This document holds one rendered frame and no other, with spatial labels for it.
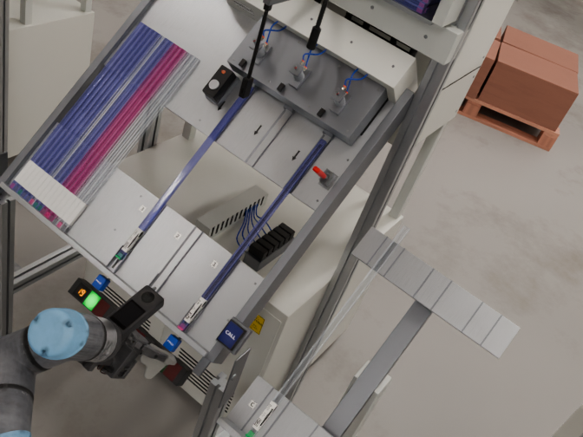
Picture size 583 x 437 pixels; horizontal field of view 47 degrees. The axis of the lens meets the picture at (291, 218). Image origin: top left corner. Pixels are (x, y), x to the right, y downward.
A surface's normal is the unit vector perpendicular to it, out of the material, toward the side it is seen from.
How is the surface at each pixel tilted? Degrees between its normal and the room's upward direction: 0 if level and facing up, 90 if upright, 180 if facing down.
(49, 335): 45
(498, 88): 90
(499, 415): 0
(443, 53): 90
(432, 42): 90
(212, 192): 0
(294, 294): 0
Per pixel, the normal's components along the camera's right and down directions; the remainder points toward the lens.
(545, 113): -0.31, 0.54
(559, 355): 0.27, -0.74
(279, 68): -0.21, -0.25
